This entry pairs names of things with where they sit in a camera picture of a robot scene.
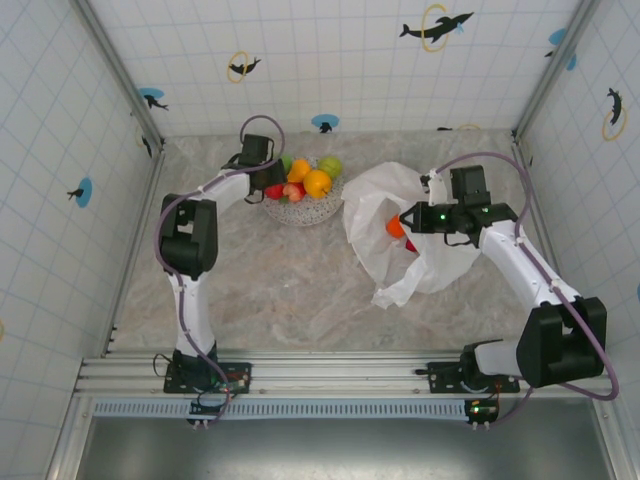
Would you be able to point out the small orange tangerine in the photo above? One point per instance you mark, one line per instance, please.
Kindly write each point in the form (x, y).
(395, 227)

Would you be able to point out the yellow pear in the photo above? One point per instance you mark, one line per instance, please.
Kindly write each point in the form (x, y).
(298, 171)

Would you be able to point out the large yellow orange fruit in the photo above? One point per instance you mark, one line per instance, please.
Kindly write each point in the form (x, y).
(318, 182)

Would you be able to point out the grey metal panel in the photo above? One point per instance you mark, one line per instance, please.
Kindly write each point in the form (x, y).
(345, 450)

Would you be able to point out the dark green apple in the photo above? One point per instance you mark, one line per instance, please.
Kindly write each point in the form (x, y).
(287, 162)

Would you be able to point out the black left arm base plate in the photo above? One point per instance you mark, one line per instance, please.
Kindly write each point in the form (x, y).
(240, 372)

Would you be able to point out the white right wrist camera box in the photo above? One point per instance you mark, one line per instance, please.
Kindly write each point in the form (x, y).
(437, 187)

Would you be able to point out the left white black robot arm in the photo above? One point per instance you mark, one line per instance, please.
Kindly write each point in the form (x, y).
(190, 235)

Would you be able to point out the aluminium corner post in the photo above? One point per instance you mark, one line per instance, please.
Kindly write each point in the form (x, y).
(120, 75)
(555, 70)

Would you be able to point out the light green apple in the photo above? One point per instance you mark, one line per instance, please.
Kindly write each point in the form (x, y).
(332, 166)

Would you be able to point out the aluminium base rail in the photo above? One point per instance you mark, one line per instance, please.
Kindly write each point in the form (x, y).
(340, 372)

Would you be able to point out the white plastic bag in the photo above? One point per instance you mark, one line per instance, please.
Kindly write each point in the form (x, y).
(440, 270)

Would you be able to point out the red pink peach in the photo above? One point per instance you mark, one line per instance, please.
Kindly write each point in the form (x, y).
(294, 192)

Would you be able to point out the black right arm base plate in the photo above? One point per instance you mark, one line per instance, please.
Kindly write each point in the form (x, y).
(440, 372)

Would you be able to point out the red apple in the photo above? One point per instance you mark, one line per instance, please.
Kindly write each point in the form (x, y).
(274, 191)

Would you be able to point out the aluminium table side rail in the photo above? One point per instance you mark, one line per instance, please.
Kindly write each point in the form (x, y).
(537, 200)
(142, 210)

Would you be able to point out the red strawberry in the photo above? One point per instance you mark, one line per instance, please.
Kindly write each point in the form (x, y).
(411, 246)

